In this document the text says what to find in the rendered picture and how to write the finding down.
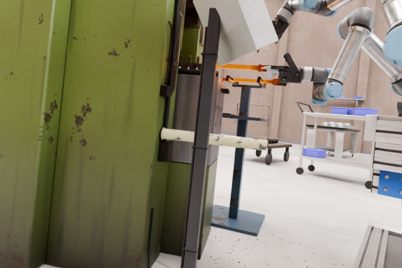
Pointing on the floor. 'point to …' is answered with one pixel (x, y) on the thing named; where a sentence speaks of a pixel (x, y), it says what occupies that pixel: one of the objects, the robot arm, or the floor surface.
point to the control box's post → (202, 139)
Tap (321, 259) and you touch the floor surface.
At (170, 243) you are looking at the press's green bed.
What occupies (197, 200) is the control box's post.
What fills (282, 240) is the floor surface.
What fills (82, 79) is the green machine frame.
